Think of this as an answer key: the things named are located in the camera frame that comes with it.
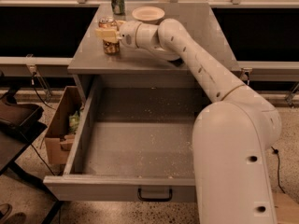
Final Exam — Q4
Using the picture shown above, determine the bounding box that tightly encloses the black drawer handle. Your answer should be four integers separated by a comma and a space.
137, 188, 173, 203

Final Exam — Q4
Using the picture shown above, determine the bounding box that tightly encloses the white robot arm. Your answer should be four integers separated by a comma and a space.
95, 19, 281, 224

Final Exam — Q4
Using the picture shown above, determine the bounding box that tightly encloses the green bag in box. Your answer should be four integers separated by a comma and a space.
68, 111, 80, 133

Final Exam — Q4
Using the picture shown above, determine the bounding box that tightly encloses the black cable right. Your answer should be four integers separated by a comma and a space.
270, 146, 286, 194

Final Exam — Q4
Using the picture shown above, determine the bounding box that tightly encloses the cardboard box bottom right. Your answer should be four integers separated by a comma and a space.
273, 193, 299, 224

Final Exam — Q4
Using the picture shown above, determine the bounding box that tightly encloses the dark side table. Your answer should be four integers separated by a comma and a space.
0, 83, 63, 224

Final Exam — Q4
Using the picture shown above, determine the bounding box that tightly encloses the white paper bowl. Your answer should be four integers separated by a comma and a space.
132, 7, 164, 24

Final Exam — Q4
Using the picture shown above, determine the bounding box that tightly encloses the orange soda can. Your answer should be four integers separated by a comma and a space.
98, 17, 120, 54

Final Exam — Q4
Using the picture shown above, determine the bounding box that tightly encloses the black cable left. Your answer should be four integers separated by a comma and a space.
30, 72, 58, 111

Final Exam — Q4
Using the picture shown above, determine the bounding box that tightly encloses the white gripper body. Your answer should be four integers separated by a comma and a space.
120, 21, 142, 49

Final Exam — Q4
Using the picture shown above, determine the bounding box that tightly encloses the black cable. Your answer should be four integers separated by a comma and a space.
30, 72, 58, 111
270, 146, 286, 194

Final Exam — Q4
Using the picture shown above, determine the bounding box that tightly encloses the grey cabinet counter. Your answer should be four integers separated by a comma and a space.
67, 2, 242, 105

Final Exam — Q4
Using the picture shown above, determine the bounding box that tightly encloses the open cardboard box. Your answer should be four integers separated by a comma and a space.
45, 86, 82, 164

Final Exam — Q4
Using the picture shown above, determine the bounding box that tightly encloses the open grey top drawer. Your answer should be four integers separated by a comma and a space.
44, 77, 208, 203

